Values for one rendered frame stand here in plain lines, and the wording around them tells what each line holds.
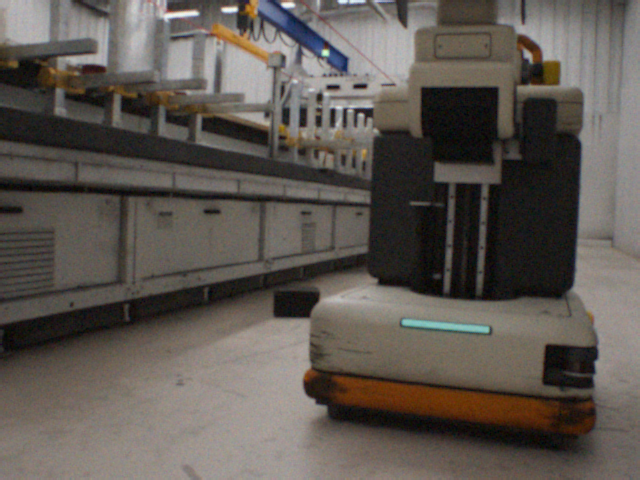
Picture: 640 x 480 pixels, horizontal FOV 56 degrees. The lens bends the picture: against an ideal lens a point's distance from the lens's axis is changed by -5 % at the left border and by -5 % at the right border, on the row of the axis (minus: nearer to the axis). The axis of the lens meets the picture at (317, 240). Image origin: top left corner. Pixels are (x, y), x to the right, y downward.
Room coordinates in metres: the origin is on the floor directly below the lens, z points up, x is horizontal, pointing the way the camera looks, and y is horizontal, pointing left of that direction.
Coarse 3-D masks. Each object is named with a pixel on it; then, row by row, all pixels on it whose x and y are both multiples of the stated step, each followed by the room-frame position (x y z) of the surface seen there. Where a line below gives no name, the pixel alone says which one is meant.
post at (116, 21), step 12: (120, 0) 1.89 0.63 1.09; (120, 12) 1.89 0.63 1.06; (120, 24) 1.89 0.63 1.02; (120, 36) 1.90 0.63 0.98; (108, 48) 1.89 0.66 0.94; (120, 48) 1.90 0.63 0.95; (108, 60) 1.89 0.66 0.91; (120, 60) 1.90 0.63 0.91; (108, 72) 1.89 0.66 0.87; (108, 96) 1.89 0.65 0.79; (120, 96) 1.91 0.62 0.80; (108, 108) 1.89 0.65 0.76
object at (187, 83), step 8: (160, 80) 1.88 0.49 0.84; (168, 80) 1.87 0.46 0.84; (176, 80) 1.86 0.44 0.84; (184, 80) 1.85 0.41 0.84; (192, 80) 1.84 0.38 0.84; (200, 80) 1.83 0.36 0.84; (88, 88) 1.97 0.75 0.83; (96, 88) 1.96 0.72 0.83; (128, 88) 1.92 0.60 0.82; (136, 88) 1.91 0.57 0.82; (144, 88) 1.90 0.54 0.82; (152, 88) 1.89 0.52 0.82; (160, 88) 1.88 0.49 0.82; (168, 88) 1.87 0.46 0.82; (176, 88) 1.86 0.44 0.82; (184, 88) 1.85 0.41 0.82; (192, 88) 1.85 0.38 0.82; (200, 88) 1.84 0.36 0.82
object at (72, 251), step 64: (128, 128) 2.31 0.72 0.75; (0, 192) 1.78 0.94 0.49; (64, 192) 2.04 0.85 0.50; (192, 192) 2.76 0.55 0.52; (0, 256) 1.79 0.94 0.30; (64, 256) 2.05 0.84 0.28; (128, 256) 2.33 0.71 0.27; (192, 256) 2.85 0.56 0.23; (256, 256) 3.49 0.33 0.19; (320, 256) 4.41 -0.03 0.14; (0, 320) 1.75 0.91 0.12; (64, 320) 2.04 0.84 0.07
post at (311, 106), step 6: (312, 90) 3.54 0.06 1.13; (312, 96) 3.54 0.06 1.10; (312, 102) 3.54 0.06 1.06; (312, 108) 3.53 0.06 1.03; (312, 114) 3.53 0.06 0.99; (312, 120) 3.53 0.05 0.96; (312, 126) 3.54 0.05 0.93; (306, 132) 3.54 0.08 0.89; (312, 132) 3.54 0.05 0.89; (306, 150) 3.54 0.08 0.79; (312, 150) 3.54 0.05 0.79; (306, 156) 3.54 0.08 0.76; (312, 156) 3.55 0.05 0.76; (306, 162) 3.54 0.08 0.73; (312, 162) 3.55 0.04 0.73
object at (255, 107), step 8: (208, 104) 2.39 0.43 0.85; (216, 104) 2.37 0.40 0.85; (224, 104) 2.36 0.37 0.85; (232, 104) 2.35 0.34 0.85; (240, 104) 2.34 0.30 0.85; (248, 104) 2.33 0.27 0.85; (256, 104) 2.32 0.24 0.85; (264, 104) 2.31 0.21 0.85; (272, 104) 2.30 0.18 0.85; (176, 112) 2.43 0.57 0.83; (184, 112) 2.42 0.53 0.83; (208, 112) 2.39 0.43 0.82; (216, 112) 2.38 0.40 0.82; (224, 112) 2.38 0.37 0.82; (232, 112) 2.37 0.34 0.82
